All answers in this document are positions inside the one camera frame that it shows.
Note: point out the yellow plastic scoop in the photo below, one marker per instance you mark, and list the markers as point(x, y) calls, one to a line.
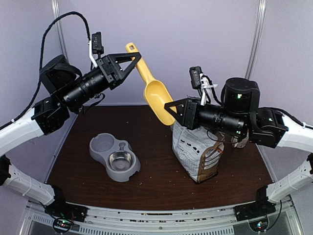
point(155, 93)

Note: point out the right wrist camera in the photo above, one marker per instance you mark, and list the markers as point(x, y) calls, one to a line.
point(203, 84)

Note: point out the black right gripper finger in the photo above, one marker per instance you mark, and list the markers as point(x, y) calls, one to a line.
point(178, 113)
point(178, 103)

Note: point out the patterned mug yellow inside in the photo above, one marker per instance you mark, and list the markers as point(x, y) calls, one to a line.
point(239, 144)

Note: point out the left aluminium frame post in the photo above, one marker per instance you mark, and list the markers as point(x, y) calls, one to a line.
point(59, 28)

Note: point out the front aluminium rail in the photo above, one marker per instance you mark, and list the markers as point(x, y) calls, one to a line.
point(211, 221)

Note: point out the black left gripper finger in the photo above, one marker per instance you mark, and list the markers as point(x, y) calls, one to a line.
point(124, 57)
point(125, 72)

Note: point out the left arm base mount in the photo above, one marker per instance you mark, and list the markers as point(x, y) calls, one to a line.
point(68, 211)

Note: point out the aluminium frame post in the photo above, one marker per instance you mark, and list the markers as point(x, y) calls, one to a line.
point(59, 28)
point(260, 19)

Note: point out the grey double pet feeder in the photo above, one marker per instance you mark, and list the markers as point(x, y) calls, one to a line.
point(100, 148)

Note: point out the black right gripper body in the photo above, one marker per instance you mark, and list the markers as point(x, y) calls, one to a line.
point(192, 120)

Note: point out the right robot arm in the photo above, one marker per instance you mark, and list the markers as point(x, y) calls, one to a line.
point(240, 116)

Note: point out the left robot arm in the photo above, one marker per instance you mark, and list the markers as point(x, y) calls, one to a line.
point(68, 91)

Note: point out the dog food bag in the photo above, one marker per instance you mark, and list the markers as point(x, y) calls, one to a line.
point(198, 151)

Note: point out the right aluminium frame post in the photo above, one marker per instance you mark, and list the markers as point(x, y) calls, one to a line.
point(260, 19)

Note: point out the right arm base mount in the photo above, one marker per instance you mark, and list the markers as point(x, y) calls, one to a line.
point(253, 210)

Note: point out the steel bowl in feeder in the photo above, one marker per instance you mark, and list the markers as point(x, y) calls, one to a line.
point(120, 160)

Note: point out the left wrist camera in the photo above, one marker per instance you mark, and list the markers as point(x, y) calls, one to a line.
point(95, 48)

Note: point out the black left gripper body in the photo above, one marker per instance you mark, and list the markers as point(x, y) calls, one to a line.
point(109, 71)

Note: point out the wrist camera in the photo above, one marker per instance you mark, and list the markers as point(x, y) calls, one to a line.
point(203, 84)
point(95, 48)

